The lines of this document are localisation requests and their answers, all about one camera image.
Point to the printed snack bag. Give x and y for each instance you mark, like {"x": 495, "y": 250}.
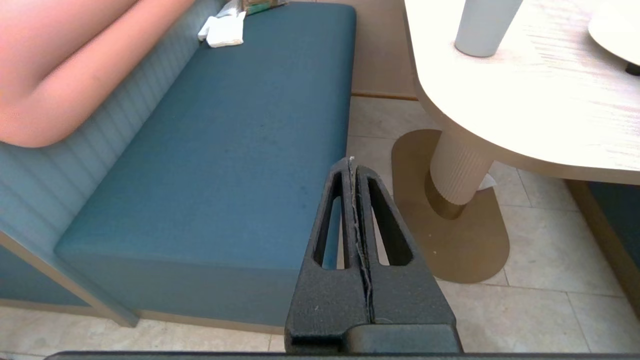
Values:
{"x": 262, "y": 6}

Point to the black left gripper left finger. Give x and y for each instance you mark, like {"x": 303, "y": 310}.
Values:
{"x": 325, "y": 300}

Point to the small white paper scrap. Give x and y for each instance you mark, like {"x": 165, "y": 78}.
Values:
{"x": 487, "y": 183}

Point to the grey plastic cup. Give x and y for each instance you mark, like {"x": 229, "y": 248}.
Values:
{"x": 482, "y": 30}

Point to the white napkin pack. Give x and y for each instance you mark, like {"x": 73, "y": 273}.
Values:
{"x": 225, "y": 32}

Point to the round blue perforated drip tray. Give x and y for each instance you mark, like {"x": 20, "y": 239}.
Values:
{"x": 617, "y": 35}

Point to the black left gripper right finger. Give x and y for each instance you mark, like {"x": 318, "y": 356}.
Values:
{"x": 405, "y": 300}

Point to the pink bench bolster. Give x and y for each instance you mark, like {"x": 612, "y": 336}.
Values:
{"x": 65, "y": 65}

